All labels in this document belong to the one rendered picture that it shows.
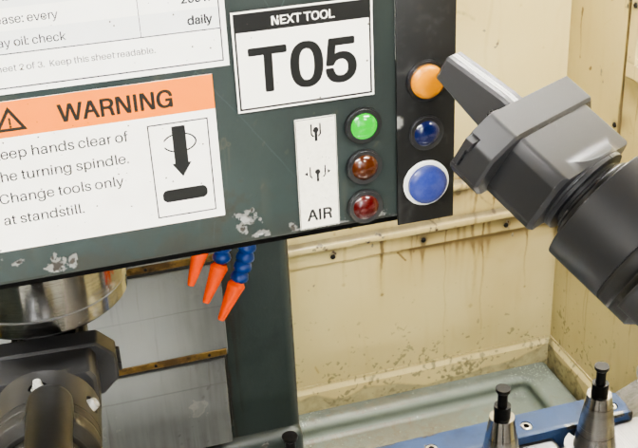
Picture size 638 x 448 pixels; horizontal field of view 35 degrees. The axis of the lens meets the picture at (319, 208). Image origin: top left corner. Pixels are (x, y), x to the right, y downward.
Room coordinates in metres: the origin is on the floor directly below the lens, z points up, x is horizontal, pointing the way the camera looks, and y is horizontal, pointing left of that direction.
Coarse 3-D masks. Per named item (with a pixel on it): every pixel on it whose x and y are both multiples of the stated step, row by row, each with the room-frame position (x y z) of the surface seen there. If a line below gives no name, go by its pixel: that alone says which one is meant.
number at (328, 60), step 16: (304, 32) 0.66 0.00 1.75; (320, 32) 0.66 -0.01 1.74; (336, 32) 0.67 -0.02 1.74; (352, 32) 0.67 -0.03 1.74; (288, 48) 0.66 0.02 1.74; (304, 48) 0.66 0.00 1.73; (320, 48) 0.66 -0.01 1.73; (336, 48) 0.67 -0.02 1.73; (352, 48) 0.67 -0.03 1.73; (288, 64) 0.66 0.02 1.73; (304, 64) 0.66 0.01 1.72; (320, 64) 0.66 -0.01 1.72; (336, 64) 0.67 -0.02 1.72; (352, 64) 0.67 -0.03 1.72; (304, 80) 0.66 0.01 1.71; (320, 80) 0.66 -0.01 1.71; (336, 80) 0.67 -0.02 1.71; (352, 80) 0.67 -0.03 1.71
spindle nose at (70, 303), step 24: (24, 288) 0.73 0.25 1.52; (48, 288) 0.73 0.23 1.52; (72, 288) 0.74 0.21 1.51; (96, 288) 0.76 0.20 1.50; (120, 288) 0.79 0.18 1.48; (0, 312) 0.73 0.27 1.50; (24, 312) 0.73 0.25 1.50; (48, 312) 0.73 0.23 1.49; (72, 312) 0.74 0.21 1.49; (96, 312) 0.76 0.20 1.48; (0, 336) 0.73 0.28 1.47; (24, 336) 0.73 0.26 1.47; (48, 336) 0.73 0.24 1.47
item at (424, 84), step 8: (416, 72) 0.68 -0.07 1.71; (424, 72) 0.68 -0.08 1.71; (432, 72) 0.68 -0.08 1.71; (416, 80) 0.67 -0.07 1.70; (424, 80) 0.68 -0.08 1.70; (432, 80) 0.68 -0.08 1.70; (416, 88) 0.67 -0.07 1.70; (424, 88) 0.68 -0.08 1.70; (432, 88) 0.68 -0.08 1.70; (440, 88) 0.68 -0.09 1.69; (424, 96) 0.68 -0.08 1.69; (432, 96) 0.68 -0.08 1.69
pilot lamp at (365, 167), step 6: (366, 156) 0.67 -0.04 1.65; (354, 162) 0.67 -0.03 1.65; (360, 162) 0.67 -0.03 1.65; (366, 162) 0.67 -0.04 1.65; (372, 162) 0.67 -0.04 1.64; (354, 168) 0.66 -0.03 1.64; (360, 168) 0.66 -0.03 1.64; (366, 168) 0.67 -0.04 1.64; (372, 168) 0.67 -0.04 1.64; (354, 174) 0.67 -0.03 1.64; (360, 174) 0.66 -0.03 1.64; (366, 174) 0.67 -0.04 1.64; (372, 174) 0.67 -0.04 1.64
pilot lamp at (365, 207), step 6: (360, 198) 0.67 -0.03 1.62; (366, 198) 0.67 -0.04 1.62; (372, 198) 0.67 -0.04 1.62; (354, 204) 0.67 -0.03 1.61; (360, 204) 0.66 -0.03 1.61; (366, 204) 0.67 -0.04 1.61; (372, 204) 0.67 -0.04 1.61; (378, 204) 0.67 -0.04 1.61; (354, 210) 0.67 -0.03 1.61; (360, 210) 0.66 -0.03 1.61; (366, 210) 0.66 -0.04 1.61; (372, 210) 0.67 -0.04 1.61; (360, 216) 0.67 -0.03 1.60; (366, 216) 0.67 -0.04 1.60
